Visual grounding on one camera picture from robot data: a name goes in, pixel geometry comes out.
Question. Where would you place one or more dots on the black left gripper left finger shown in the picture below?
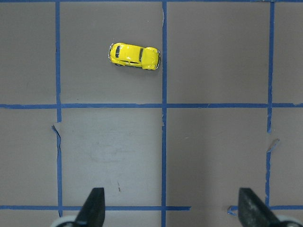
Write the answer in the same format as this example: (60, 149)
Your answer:
(92, 213)

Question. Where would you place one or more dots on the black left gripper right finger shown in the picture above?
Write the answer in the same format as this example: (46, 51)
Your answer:
(252, 212)

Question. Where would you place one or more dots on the yellow toy beetle car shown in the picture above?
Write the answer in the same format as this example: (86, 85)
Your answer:
(146, 58)

